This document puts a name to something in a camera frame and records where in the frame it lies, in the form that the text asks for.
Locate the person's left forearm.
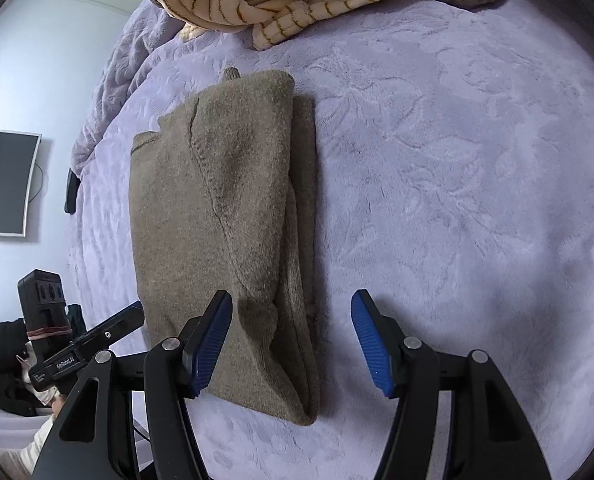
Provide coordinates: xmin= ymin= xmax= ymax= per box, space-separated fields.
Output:
xmin=4 ymin=407 xmax=58 ymax=477

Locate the white framed wall monitor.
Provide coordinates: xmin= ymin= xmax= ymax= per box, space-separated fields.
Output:
xmin=0 ymin=130 xmax=42 ymax=237

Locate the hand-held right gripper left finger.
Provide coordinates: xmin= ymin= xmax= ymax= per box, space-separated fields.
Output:
xmin=31 ymin=290 xmax=234 ymax=480

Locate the black monitor cable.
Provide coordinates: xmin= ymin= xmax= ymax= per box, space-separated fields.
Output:
xmin=31 ymin=161 xmax=46 ymax=202

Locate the lavender embossed blanket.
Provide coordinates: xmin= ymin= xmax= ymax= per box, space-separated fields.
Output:
xmin=66 ymin=0 xmax=594 ymax=480

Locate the black object at bed edge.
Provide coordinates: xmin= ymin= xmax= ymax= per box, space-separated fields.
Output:
xmin=65 ymin=168 xmax=80 ymax=215

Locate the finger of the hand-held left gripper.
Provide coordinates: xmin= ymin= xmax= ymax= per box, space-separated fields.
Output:
xmin=77 ymin=301 xmax=146 ymax=347

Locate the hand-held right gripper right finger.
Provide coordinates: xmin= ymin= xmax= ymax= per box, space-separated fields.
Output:
xmin=351 ymin=289 xmax=552 ymax=480

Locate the khaki knit sweater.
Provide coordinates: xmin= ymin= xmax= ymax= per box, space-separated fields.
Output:
xmin=128 ymin=66 xmax=322 ymax=427

